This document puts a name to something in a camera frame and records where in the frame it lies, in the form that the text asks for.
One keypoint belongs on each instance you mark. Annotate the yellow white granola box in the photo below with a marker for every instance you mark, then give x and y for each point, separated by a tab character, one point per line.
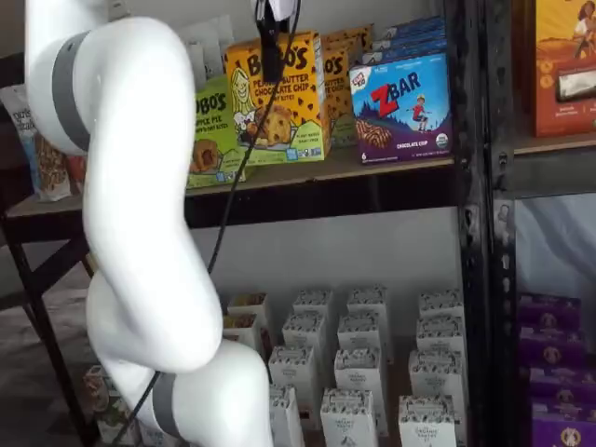
239	328
249	307

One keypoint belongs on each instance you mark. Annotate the green Bobo's apple pie box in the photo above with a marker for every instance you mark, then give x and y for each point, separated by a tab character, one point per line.
214	135

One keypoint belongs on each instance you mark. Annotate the purple snack box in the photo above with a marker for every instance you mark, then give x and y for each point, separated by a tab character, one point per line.
563	384
549	309
551	347
565	426

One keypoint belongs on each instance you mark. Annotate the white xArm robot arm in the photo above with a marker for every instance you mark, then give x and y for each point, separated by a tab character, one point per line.
139	186

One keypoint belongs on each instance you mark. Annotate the orange Bobo's peanut butter box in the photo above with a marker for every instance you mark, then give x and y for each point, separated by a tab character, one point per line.
288	107
347	37
337	93

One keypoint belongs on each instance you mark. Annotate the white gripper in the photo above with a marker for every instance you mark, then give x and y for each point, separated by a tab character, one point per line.
285	8

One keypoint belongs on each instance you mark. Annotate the green grey granola box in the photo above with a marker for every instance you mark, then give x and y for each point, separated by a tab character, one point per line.
100	386
116	428

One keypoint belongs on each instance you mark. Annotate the black metal shelf rack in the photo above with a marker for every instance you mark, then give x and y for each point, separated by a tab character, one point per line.
505	233
349	195

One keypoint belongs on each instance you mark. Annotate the purely elizabeth granola bag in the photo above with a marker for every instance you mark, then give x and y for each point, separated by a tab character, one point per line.
219	42
37	139

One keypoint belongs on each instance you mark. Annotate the orange label granola bag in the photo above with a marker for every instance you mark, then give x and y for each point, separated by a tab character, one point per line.
78	172

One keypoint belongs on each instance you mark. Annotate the wooden shelf board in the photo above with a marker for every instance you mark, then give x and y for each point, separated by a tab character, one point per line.
554	143
344	160
398	372

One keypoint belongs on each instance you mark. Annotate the white floral print box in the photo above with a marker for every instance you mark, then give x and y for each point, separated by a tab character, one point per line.
348	419
313	302
303	333
285	419
362	333
359	372
293	375
428	421
437	375
440	302
440	335
368	300

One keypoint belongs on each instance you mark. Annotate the large orange cereal box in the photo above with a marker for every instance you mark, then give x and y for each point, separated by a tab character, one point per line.
565	70

